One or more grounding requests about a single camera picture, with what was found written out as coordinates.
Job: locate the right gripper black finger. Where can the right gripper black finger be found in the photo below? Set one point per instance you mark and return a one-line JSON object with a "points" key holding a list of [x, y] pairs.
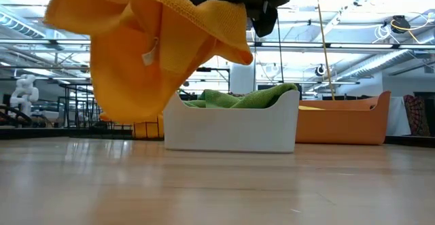
{"points": [[265, 22]]}

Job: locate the green microfiber towel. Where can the green microfiber towel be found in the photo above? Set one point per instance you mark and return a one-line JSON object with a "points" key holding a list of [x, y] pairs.
{"points": [[268, 97], [210, 101]]}

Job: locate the white plastic basket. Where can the white plastic basket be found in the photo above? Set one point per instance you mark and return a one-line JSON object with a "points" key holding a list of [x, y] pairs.
{"points": [[231, 130]]}

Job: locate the orange plastic basket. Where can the orange plastic basket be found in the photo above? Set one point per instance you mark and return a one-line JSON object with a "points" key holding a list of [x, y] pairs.
{"points": [[343, 126]]}

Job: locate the white table cover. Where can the white table cover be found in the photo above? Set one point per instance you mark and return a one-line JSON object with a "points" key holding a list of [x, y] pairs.
{"points": [[398, 116]]}

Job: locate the patterned red cloth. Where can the patterned red cloth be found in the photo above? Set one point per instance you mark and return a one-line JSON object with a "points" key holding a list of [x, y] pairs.
{"points": [[417, 116]]}

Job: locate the white robot figure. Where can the white robot figure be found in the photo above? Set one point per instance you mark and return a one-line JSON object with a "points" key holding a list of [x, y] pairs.
{"points": [[25, 92]]}

